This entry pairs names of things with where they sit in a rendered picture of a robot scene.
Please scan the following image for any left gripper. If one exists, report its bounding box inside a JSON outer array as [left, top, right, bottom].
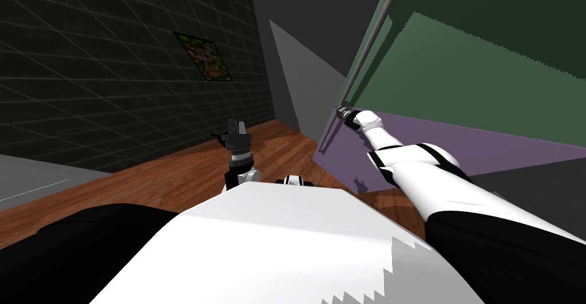
[[210, 118, 252, 153]]

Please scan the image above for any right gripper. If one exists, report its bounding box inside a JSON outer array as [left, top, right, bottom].
[[336, 105, 363, 129]]

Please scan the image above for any grey bar handle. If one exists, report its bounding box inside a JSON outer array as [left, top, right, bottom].
[[339, 0, 415, 108]]

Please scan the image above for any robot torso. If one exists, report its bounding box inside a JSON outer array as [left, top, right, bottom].
[[89, 174, 486, 304]]

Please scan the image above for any green cupboard door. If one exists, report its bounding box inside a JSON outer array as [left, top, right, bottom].
[[338, 0, 586, 150]]

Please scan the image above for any purple cupboard front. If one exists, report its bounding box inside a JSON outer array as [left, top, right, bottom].
[[312, 106, 586, 195]]

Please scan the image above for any colourful wall picture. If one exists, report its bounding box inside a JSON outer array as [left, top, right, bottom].
[[172, 30, 233, 83]]

